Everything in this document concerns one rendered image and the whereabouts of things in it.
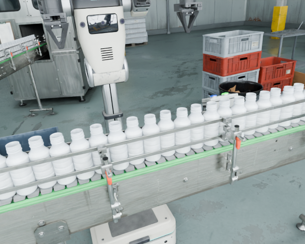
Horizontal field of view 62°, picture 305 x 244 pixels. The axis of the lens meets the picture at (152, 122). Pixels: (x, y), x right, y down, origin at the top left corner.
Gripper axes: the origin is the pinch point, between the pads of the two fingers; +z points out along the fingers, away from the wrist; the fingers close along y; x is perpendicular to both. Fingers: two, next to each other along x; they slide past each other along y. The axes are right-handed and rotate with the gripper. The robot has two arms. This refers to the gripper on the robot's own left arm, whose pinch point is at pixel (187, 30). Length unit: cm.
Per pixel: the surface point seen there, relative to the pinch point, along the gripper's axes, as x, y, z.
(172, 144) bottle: 14.6, -16.2, 35.7
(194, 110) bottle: 5.3, -14.9, 25.2
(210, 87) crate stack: -124, 182, 88
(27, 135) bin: 69, 42, 46
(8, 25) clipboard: 111, 373, 2
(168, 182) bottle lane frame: 18, -19, 49
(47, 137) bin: 60, 42, 49
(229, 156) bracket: -7.2, -19.6, 45.0
